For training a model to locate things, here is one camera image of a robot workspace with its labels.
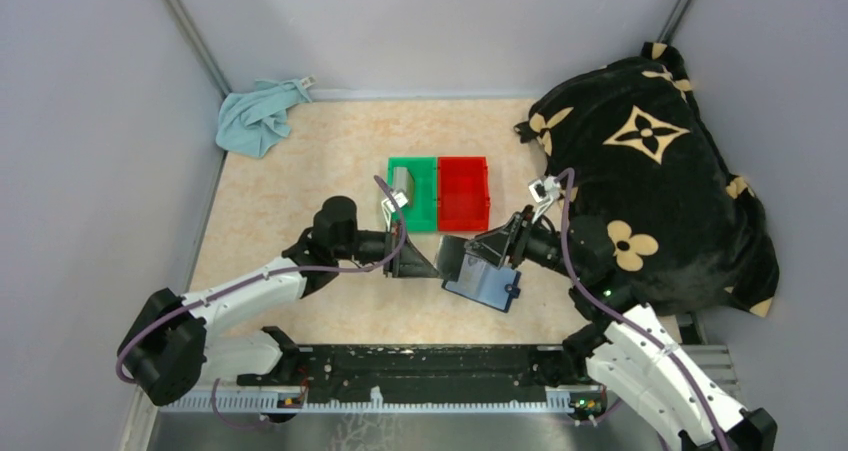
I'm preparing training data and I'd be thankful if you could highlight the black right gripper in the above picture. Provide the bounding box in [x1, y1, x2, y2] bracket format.
[465, 204, 586, 282]

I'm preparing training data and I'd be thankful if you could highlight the grey block in bin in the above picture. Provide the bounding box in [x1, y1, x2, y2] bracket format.
[391, 166, 415, 209]

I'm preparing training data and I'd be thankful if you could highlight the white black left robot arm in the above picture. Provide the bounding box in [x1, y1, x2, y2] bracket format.
[116, 196, 440, 406]

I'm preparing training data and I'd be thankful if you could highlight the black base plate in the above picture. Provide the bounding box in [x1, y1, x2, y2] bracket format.
[236, 344, 610, 412]

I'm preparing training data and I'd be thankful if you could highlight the light blue cloth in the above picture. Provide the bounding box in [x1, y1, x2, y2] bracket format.
[215, 75, 316, 159]

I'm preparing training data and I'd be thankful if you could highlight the navy blue card holder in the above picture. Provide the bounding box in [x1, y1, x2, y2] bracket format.
[442, 264, 521, 313]

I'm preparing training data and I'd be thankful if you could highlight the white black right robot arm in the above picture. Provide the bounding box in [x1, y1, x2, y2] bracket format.
[465, 171, 779, 450]

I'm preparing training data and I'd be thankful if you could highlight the black floral pillow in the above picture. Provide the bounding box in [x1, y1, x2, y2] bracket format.
[515, 42, 779, 317]

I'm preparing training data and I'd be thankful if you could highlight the white VIP card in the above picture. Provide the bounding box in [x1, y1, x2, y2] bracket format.
[457, 254, 488, 298]

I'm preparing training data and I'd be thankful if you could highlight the red plastic bin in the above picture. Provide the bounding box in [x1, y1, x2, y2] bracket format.
[437, 156, 490, 232]

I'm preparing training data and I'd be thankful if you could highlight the green plastic bin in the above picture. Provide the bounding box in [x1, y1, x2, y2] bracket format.
[387, 156, 438, 233]

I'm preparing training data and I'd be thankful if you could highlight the aluminium frame rail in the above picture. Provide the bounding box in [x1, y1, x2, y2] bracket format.
[135, 345, 740, 416]

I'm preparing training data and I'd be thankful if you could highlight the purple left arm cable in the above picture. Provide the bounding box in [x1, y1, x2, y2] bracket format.
[115, 174, 409, 429]

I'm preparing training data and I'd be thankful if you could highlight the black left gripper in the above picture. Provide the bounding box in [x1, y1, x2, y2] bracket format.
[334, 218, 438, 278]

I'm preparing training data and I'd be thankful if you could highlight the grey magnetic stripe card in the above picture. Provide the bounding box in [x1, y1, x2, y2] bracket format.
[434, 235, 468, 281]

